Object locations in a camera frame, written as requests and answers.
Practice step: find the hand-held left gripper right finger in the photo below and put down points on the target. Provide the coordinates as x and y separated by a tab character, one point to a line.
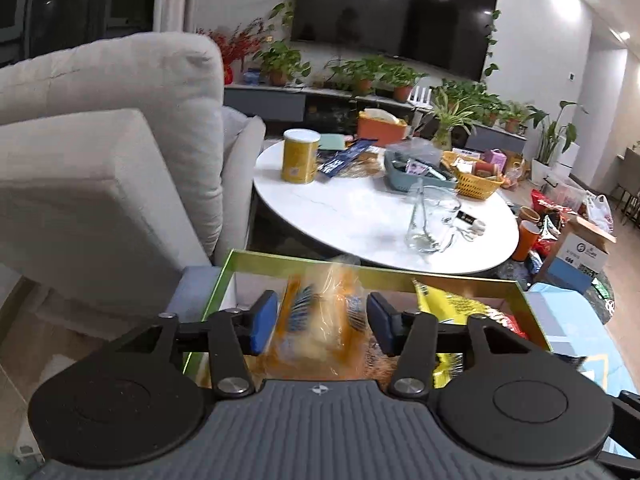
382	320

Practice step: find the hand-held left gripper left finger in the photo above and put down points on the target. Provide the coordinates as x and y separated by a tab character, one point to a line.
265	320

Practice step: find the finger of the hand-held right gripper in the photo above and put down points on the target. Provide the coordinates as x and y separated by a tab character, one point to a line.
631	401
622	461

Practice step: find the green cardboard box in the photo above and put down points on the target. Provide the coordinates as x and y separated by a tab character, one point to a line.
245	290

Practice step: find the orange pastry packet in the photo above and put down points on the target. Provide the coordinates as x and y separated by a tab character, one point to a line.
325	340

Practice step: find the yellow snack packet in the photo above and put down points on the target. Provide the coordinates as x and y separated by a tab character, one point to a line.
445	305

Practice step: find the glass pitcher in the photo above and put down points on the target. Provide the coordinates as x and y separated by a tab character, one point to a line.
430	225

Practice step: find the round white table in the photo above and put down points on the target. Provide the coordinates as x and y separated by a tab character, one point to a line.
350	210

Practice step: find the small black flashlight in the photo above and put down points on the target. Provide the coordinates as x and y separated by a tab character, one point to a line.
463	217

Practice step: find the blue-grey plastic basket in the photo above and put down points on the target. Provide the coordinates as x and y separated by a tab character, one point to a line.
400	175

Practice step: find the cardboard box with blue label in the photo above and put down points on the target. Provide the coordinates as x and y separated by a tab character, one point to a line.
575	255

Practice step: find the orange cup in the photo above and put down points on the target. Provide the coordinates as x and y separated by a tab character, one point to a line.
526	240

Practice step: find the yellow woven basket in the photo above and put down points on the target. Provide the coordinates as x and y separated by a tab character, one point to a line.
475	182

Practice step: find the yellow can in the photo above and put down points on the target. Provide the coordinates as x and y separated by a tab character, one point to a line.
300	157

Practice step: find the dark blue snack packet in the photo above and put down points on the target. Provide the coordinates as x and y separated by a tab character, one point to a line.
342	157

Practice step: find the brown cup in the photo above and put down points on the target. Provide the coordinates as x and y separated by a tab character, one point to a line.
529	214

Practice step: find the mint green box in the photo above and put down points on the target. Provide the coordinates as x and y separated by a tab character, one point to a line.
331	142

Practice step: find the orange tissue box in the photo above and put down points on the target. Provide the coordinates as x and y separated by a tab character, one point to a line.
382	130

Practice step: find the white plastic bag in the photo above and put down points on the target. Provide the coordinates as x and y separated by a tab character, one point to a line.
599	212

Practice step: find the pink carton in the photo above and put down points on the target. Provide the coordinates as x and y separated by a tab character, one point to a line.
495	162

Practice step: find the red snack bags pile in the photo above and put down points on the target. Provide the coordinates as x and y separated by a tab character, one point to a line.
547	212

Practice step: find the spider plant in glass vase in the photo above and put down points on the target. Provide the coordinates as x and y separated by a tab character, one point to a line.
450	120

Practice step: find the grey armchair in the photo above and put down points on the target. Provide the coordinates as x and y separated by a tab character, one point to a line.
100	185

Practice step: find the clear storage bin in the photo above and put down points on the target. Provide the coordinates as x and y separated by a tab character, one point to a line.
565	195

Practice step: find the grey tv cabinet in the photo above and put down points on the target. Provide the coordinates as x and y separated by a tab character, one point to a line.
265	102

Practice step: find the grey dining chair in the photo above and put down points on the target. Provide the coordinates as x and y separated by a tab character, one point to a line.
629	180

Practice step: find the white router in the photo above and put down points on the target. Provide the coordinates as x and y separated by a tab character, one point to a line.
421	99

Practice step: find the potted green plant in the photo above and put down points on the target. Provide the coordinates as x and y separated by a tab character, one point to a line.
402	80
514	115
357	75
470	97
280	62

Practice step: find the tall plant in white pot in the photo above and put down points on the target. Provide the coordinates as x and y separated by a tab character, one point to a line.
552	135

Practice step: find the red berry branches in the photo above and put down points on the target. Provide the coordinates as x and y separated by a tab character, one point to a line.
235	47

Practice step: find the trailing vine plant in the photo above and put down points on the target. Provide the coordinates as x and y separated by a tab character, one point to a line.
287	5

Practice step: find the dark framed window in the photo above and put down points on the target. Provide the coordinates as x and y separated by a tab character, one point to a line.
75	0

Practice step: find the wall television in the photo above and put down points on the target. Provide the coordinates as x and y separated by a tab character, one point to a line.
390	15

